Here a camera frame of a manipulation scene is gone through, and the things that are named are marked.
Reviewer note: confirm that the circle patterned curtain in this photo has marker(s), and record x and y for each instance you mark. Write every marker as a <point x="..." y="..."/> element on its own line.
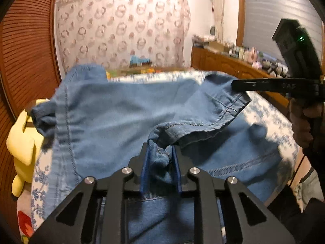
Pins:
<point x="121" y="25"/>

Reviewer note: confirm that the row of bottles and jars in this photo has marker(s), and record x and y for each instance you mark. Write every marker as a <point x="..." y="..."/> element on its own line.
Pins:
<point x="250" y="54"/>

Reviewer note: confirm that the grey window shutter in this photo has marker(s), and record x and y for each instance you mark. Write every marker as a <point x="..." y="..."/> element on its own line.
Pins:
<point x="264" y="17"/>

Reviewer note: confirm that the yellow plush toy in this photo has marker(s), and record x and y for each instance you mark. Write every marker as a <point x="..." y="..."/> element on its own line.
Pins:
<point x="22" y="142"/>

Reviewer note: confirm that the wooden window frame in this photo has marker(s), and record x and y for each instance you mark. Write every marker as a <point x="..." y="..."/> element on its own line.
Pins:
<point x="240" y="12"/>

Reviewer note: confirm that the wooden cabinet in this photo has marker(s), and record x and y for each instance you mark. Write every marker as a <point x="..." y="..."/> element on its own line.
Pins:
<point x="215" y="61"/>

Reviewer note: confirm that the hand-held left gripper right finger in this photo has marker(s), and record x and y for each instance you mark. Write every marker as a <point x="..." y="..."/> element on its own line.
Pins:
<point x="178" y="175"/>

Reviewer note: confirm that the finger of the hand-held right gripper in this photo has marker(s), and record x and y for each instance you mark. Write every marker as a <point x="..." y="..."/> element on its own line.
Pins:
<point x="264" y="85"/>

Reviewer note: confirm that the person's right forearm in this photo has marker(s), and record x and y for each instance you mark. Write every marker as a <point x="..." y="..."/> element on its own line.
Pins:
<point x="317" y="155"/>

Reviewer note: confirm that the person's right hand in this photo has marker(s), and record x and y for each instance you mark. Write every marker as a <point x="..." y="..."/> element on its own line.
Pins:
<point x="301" y="124"/>

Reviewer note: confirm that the blue denim pants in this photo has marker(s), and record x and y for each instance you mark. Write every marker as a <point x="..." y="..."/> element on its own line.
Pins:
<point x="114" y="111"/>

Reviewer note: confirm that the blue bag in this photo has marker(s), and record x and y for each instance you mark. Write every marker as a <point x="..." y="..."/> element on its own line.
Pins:
<point x="138" y="59"/>

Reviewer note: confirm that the beige curtain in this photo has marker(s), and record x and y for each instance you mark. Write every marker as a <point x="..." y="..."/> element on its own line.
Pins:
<point x="218" y="10"/>

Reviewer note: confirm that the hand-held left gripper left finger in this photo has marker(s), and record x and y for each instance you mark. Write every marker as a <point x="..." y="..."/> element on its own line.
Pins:
<point x="144" y="170"/>

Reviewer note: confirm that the blue white patterned sheet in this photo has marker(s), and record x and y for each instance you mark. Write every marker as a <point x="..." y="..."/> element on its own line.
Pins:
<point x="276" y="127"/>

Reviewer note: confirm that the open cardboard box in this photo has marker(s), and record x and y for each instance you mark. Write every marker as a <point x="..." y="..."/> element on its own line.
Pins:
<point x="218" y="47"/>

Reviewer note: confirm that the person's dark clothing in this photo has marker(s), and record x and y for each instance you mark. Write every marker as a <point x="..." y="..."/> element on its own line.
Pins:
<point x="292" y="221"/>

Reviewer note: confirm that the brown slatted wooden wardrobe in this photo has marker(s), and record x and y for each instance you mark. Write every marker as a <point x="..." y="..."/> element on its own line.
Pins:
<point x="25" y="43"/>

